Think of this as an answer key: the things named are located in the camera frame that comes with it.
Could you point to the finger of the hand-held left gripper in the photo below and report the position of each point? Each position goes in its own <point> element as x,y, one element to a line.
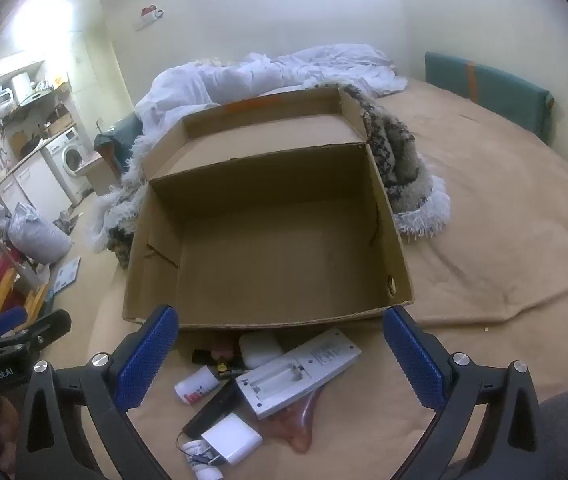
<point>44,330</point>
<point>9,319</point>

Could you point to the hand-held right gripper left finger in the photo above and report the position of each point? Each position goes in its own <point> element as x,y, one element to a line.
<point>144,360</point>

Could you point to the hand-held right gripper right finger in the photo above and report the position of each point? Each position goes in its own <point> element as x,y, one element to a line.
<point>416,360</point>

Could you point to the small red label bottle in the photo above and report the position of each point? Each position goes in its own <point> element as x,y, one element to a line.
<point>196,385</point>

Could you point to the black flashlight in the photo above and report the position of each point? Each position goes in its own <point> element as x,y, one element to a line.
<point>211,410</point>

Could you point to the white earbuds case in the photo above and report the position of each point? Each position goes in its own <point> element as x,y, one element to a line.
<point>260,350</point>

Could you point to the white remote control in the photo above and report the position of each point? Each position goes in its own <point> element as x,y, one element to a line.
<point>299,372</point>

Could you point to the white charger adapter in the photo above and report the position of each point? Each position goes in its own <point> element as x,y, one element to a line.
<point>234,437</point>

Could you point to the brown cardboard box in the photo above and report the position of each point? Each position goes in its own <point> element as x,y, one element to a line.
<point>274,240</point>

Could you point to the yellow wooden railing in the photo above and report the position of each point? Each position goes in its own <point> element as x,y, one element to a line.
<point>29,300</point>

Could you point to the pale leaflet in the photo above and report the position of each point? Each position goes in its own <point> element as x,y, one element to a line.
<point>67,275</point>

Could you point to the black and gold battery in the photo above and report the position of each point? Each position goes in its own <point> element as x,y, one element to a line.
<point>228,369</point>

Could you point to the grey stuffed bag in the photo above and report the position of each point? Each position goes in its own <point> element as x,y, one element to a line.
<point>36,237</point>

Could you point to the white kitchen cabinet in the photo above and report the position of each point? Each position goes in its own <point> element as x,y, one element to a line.
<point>34,185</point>

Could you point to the white washing machine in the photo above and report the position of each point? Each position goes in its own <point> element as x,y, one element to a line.
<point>66,160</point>

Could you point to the dark teal chair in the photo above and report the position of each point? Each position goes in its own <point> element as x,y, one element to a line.
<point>114,145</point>

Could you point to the shaggy patterned blanket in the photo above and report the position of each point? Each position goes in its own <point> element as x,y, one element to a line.
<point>404,160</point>

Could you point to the teal cushion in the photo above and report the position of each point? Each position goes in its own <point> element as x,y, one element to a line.
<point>484,87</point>

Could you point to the white duvet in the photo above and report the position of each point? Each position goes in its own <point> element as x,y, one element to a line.
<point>274,72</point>

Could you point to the red white wall decoration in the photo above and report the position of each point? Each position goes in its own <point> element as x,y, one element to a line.
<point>150,16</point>

